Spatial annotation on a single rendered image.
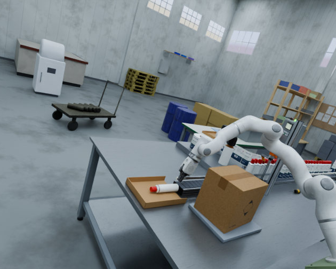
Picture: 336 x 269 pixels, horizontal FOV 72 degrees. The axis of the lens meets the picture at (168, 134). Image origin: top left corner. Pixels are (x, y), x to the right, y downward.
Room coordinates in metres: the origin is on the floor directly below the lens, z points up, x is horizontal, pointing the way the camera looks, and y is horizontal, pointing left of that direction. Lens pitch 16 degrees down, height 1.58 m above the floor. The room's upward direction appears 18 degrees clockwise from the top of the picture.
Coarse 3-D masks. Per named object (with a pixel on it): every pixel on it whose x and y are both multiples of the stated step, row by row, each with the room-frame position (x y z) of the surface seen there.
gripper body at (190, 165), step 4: (188, 156) 1.42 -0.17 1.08; (188, 160) 1.38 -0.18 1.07; (192, 160) 1.38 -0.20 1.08; (188, 164) 1.37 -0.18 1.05; (192, 164) 1.39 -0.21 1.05; (196, 164) 1.41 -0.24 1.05; (184, 168) 1.36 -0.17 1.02; (188, 168) 1.37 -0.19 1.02; (192, 168) 1.39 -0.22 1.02; (188, 172) 1.38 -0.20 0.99; (192, 172) 1.40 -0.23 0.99
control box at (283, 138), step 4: (284, 120) 1.98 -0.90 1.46; (288, 120) 1.93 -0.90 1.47; (284, 124) 1.95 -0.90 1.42; (284, 128) 1.93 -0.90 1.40; (304, 128) 1.82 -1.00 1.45; (300, 132) 1.82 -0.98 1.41; (284, 136) 1.87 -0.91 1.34; (288, 136) 1.83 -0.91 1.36; (300, 136) 1.82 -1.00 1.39; (280, 140) 1.90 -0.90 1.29; (284, 140) 1.84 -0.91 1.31; (296, 140) 1.82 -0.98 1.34; (296, 144) 1.82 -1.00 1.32
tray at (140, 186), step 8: (152, 176) 1.41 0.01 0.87; (160, 176) 1.45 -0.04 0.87; (128, 184) 1.26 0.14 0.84; (136, 184) 1.31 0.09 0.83; (144, 184) 1.34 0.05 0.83; (152, 184) 1.37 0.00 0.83; (160, 184) 1.40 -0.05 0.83; (136, 192) 1.18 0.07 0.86; (144, 192) 1.25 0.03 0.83; (152, 192) 1.27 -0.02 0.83; (168, 192) 1.34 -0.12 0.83; (144, 200) 1.11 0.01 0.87; (152, 200) 1.19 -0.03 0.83; (160, 200) 1.22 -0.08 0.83; (168, 200) 1.18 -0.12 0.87; (176, 200) 1.22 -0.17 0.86; (184, 200) 1.26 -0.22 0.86; (144, 208) 1.09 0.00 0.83
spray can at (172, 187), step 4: (164, 184) 1.33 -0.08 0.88; (168, 184) 1.34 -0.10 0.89; (172, 184) 1.36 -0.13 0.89; (176, 184) 1.38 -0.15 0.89; (152, 188) 1.25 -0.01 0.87; (156, 188) 1.27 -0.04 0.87; (160, 188) 1.28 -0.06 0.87; (164, 188) 1.29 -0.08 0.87; (168, 188) 1.31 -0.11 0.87; (172, 188) 1.33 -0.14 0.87; (176, 188) 1.35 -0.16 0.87; (156, 192) 1.28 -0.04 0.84; (160, 192) 1.28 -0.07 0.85; (164, 192) 1.31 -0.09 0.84
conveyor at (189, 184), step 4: (192, 180) 1.52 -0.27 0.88; (196, 180) 1.54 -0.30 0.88; (200, 180) 1.56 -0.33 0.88; (264, 180) 2.00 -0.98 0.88; (276, 180) 2.11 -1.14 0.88; (280, 180) 2.15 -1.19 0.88; (180, 184) 1.41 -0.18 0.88; (184, 184) 1.42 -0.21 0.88; (188, 184) 1.44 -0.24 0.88; (192, 184) 1.46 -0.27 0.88; (196, 184) 1.48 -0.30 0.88; (200, 184) 1.50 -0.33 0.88
